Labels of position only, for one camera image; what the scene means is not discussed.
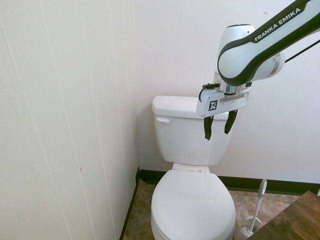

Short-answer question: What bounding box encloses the white toilet tank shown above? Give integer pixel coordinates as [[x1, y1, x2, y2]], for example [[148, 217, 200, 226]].
[[153, 111, 234, 166]]

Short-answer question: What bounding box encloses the white toilet bowl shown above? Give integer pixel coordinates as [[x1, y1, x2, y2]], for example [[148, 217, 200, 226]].
[[150, 163, 237, 240]]

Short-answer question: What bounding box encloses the white toilet seat lid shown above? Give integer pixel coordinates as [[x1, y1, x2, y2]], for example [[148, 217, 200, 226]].
[[150, 170, 237, 238]]

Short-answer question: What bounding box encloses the white toilet tank lid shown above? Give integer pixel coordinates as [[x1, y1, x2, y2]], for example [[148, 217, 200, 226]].
[[151, 95, 230, 121]]

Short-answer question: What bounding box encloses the white toilet brush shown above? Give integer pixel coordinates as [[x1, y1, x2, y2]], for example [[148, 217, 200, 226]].
[[240, 178, 268, 236]]

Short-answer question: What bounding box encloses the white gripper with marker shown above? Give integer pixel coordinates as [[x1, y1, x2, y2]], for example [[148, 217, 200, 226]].
[[195, 88, 251, 141]]

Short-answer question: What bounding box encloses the white toilet brush holder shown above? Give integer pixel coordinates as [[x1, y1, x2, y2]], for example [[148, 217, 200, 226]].
[[233, 215, 263, 240]]

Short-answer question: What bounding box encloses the dark wooden table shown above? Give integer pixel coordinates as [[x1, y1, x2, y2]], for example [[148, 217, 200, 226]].
[[245, 190, 320, 240]]

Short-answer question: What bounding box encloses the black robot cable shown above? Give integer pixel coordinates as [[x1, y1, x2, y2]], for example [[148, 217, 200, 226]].
[[284, 40, 320, 63]]

